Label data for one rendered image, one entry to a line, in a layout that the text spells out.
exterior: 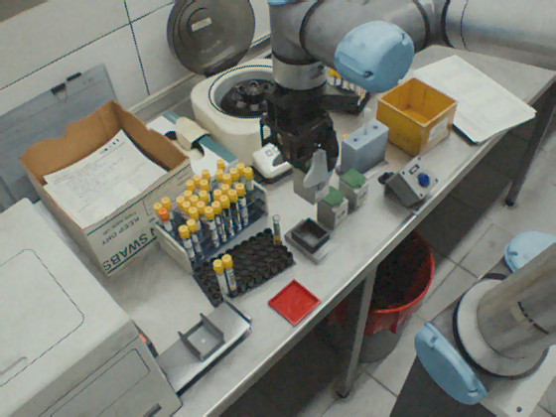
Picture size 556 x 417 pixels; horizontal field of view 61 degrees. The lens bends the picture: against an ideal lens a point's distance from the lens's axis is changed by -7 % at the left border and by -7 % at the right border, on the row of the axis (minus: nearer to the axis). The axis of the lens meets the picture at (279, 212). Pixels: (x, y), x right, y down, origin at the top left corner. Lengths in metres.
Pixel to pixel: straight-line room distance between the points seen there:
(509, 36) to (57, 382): 0.60
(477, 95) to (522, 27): 0.83
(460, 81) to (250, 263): 0.77
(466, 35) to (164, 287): 0.67
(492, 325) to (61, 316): 0.48
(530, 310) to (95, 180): 0.86
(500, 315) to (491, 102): 0.88
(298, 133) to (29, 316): 0.42
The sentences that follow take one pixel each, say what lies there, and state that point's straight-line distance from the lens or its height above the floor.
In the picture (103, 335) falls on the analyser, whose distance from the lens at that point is 0.58.
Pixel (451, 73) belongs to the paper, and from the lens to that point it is 1.43.
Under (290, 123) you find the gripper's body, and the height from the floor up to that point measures 1.21.
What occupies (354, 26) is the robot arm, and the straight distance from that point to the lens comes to 0.55.
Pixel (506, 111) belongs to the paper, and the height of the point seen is 0.89.
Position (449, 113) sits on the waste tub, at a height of 0.96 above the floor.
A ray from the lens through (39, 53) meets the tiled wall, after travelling 1.11.
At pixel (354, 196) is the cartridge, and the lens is 1.00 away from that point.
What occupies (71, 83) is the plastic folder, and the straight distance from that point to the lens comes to 1.14.
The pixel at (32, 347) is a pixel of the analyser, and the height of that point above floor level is 1.18.
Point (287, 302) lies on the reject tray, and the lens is 0.91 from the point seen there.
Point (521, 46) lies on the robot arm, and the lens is 0.55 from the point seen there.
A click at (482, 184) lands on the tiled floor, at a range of 2.43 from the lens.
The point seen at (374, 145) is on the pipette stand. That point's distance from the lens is 1.06.
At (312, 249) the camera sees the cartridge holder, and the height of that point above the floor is 0.90.
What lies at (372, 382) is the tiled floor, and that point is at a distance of 1.80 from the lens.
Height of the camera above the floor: 1.66
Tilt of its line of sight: 50 degrees down
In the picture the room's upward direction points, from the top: 4 degrees counter-clockwise
